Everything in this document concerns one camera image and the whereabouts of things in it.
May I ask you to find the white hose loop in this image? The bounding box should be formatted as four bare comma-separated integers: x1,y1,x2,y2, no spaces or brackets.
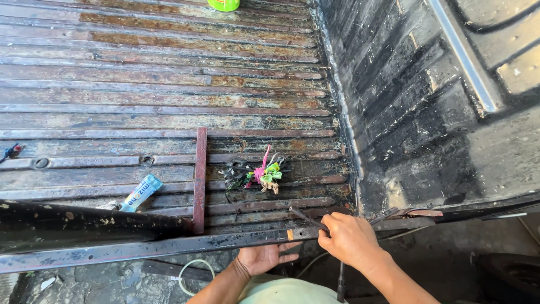
177,258,216,297

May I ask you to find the black tyre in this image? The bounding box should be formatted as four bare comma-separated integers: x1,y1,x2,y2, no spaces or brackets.
478,252,540,297

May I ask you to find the dark flat bar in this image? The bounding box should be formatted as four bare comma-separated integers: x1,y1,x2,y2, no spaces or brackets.
141,259,214,282

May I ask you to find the rusty upright metal bar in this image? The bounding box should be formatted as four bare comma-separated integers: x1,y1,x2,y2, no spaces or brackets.
192,127,208,235

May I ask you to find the green plastic bottle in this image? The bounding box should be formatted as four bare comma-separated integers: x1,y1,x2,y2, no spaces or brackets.
207,0,241,13

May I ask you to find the person's pale green shirt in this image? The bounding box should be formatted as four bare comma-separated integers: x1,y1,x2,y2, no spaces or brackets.
238,273,349,304

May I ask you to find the red and blue cord piece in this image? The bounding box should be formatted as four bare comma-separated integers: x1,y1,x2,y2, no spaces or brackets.
0,142,24,165

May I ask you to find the black truck bed side wall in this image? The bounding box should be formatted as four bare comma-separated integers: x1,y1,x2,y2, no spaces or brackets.
313,0,540,219

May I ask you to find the black hanging tool handle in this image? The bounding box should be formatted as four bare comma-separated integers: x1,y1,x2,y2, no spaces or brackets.
336,261,347,303

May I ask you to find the chrome rail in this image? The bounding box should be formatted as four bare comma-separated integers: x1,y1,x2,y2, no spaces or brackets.
425,0,501,115

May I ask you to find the rusty flat plate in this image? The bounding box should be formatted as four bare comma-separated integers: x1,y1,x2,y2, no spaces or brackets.
390,209,444,218

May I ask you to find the dark metal rod tool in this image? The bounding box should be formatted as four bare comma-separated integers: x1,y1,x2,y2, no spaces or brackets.
289,205,331,232

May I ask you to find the blue label plastic bottle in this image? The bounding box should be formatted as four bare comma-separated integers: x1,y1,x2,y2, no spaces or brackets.
120,173,163,213

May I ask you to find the bundle of colourful straps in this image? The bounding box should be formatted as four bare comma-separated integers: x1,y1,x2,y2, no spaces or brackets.
219,144,292,200

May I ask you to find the rusty ribbed truck bed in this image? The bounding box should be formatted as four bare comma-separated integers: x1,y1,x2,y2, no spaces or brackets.
0,0,357,235

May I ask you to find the black metal panel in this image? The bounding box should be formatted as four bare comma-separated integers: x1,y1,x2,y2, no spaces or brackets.
0,199,195,255

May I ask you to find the long black metal frame bar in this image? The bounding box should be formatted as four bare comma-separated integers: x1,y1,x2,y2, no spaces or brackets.
0,216,436,274

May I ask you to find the person's right hand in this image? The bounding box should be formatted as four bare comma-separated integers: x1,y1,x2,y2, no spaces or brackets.
317,211,391,275

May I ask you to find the grey cable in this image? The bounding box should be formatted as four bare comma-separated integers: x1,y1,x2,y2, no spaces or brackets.
294,226,431,280

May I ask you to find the person's left hand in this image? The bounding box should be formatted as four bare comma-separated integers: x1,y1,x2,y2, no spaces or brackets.
237,241,303,278

